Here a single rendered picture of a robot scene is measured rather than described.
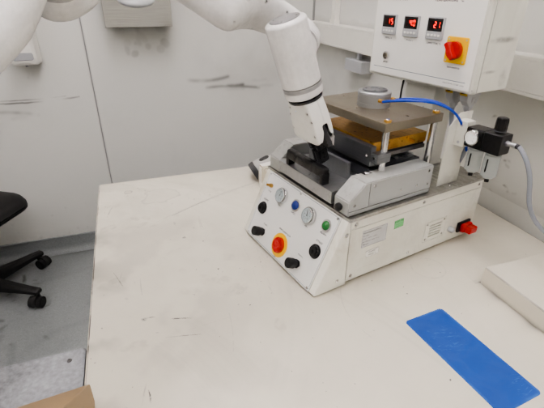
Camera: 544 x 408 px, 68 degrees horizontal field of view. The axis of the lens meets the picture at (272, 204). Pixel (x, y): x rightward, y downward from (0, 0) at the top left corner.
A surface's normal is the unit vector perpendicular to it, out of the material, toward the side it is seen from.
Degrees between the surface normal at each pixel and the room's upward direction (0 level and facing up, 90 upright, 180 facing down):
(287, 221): 65
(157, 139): 90
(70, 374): 0
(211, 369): 0
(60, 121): 90
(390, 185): 90
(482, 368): 0
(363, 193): 90
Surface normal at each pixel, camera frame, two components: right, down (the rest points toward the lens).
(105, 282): 0.00, -0.88
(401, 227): 0.50, 0.40
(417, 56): -0.86, 0.23
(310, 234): -0.78, -0.16
